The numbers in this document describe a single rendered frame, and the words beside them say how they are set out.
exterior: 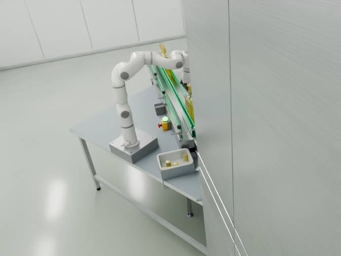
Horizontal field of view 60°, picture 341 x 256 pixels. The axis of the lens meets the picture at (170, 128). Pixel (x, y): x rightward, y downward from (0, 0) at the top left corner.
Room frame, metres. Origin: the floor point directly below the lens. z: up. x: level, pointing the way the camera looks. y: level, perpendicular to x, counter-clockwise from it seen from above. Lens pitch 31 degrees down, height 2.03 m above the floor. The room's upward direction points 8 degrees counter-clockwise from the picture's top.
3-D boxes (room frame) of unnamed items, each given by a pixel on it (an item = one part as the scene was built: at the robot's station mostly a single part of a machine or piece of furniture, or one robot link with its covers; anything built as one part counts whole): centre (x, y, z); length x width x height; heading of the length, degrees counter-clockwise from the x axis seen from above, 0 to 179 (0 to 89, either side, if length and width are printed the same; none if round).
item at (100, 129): (2.31, -0.18, 0.73); 1.58 x 1.52 x 0.04; 42
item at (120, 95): (1.89, 0.31, 1.17); 0.16 x 0.10 x 0.24; 13
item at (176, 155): (1.58, 0.00, 0.80); 0.22 x 0.17 x 0.09; 97
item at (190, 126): (2.61, -0.04, 0.93); 1.75 x 0.01 x 0.08; 7
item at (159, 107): (2.41, 0.07, 0.79); 0.08 x 0.08 x 0.08; 7
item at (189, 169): (1.59, -0.02, 0.79); 0.27 x 0.17 x 0.08; 97
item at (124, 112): (1.86, 0.30, 1.07); 0.13 x 0.10 x 0.16; 13
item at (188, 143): (1.71, -0.10, 0.85); 0.09 x 0.04 x 0.07; 97
